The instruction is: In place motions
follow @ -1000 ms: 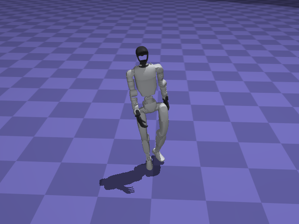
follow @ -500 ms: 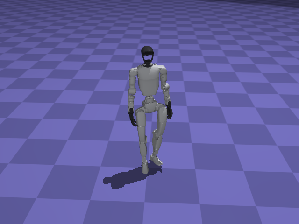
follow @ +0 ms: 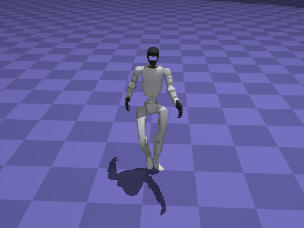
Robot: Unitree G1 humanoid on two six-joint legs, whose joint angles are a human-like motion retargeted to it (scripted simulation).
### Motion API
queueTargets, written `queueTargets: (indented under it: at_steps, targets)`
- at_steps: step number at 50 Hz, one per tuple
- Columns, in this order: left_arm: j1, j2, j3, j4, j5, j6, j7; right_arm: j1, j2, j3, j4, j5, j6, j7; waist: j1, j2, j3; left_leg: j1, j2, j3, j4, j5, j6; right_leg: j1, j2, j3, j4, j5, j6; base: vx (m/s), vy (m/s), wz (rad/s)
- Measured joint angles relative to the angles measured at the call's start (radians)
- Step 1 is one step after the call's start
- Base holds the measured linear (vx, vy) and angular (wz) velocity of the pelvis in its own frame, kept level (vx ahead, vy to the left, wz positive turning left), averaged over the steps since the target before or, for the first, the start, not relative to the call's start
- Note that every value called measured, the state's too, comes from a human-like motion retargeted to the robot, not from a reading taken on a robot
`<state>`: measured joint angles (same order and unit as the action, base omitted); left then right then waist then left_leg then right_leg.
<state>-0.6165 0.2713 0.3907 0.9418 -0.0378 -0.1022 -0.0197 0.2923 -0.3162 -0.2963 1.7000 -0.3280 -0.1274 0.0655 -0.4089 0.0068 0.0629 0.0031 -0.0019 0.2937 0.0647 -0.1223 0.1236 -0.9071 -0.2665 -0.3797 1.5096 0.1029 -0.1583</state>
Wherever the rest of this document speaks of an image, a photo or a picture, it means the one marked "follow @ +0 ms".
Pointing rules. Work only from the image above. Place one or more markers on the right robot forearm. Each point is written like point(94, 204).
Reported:
point(129, 92)

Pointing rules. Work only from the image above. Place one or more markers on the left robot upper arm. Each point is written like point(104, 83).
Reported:
point(169, 80)

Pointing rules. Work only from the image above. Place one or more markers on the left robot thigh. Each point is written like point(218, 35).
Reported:
point(162, 124)

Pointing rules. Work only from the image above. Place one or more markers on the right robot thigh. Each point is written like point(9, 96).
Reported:
point(141, 124)

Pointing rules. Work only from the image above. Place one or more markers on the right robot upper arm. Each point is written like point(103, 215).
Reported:
point(137, 72)

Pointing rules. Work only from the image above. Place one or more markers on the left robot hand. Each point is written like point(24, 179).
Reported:
point(179, 107)

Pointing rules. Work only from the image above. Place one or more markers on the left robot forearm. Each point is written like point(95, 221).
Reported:
point(173, 96)

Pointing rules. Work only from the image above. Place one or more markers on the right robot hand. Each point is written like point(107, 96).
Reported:
point(126, 104)

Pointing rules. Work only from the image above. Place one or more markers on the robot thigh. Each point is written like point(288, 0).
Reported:
point(162, 124)
point(141, 124)

